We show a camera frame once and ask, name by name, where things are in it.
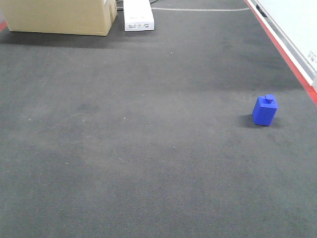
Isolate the small blue parts bin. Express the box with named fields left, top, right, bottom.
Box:
left=252, top=94, right=278, bottom=126

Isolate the white long carton box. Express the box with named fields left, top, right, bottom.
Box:
left=123, top=0, right=155, bottom=32

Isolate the brown cardboard box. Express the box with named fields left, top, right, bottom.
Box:
left=0, top=0, right=117, bottom=36

